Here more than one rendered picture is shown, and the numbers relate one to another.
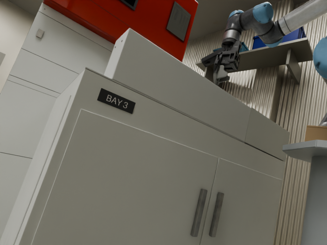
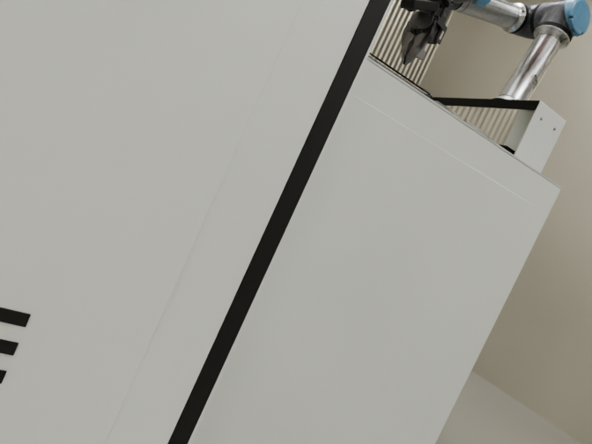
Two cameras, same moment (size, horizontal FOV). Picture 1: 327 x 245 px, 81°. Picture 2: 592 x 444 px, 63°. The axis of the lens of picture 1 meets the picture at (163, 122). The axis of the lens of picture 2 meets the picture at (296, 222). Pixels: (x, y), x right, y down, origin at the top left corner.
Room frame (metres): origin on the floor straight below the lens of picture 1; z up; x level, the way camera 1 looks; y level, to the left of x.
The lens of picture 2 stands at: (0.77, 1.21, 0.60)
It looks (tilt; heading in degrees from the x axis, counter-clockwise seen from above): 4 degrees down; 274
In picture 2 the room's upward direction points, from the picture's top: 25 degrees clockwise
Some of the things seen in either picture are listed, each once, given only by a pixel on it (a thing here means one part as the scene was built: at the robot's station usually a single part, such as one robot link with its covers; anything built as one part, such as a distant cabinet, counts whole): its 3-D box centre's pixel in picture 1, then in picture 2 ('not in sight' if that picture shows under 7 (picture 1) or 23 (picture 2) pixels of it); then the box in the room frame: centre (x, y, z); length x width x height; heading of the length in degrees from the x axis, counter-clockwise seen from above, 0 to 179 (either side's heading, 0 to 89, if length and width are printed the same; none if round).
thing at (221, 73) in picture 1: (220, 75); (418, 53); (0.77, -0.18, 1.08); 0.06 x 0.03 x 0.09; 52
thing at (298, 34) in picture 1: (279, 47); not in sight; (2.26, -1.20, 2.48); 0.55 x 0.41 x 0.22; 42
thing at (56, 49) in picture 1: (109, 79); not in sight; (1.04, 0.36, 1.02); 0.81 x 0.03 x 0.40; 123
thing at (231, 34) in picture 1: (231, 40); not in sight; (0.78, -0.20, 1.27); 0.08 x 0.08 x 0.05
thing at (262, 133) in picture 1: (214, 133); not in sight; (1.08, -0.30, 0.89); 0.62 x 0.35 x 0.14; 33
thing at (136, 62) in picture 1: (189, 98); (447, 130); (0.62, -0.06, 0.89); 0.55 x 0.09 x 0.14; 123
